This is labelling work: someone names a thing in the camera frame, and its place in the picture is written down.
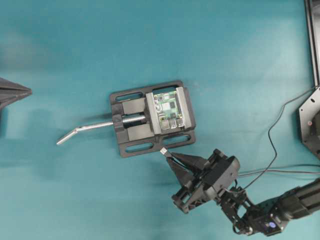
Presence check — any black bench vise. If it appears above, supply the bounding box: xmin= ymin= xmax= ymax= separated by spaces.
xmin=109 ymin=80 xmax=196 ymax=158

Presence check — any green PCB board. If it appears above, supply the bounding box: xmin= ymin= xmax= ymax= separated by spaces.
xmin=154 ymin=90 xmax=185 ymax=131

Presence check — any silver vise screw handle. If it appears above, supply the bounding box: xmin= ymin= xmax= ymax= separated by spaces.
xmin=56 ymin=115 xmax=146 ymax=145

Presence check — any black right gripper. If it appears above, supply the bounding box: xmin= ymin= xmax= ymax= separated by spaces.
xmin=166 ymin=149 xmax=240 ymax=214

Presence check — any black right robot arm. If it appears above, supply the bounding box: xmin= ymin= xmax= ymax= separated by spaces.
xmin=160 ymin=148 xmax=320 ymax=236

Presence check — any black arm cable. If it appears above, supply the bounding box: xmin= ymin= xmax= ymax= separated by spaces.
xmin=243 ymin=86 xmax=320 ymax=191

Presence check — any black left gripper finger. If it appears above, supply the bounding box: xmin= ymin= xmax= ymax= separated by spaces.
xmin=0 ymin=77 xmax=32 ymax=111

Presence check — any black aluminium frame rail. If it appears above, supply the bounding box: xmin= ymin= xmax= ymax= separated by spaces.
xmin=304 ymin=0 xmax=320 ymax=86

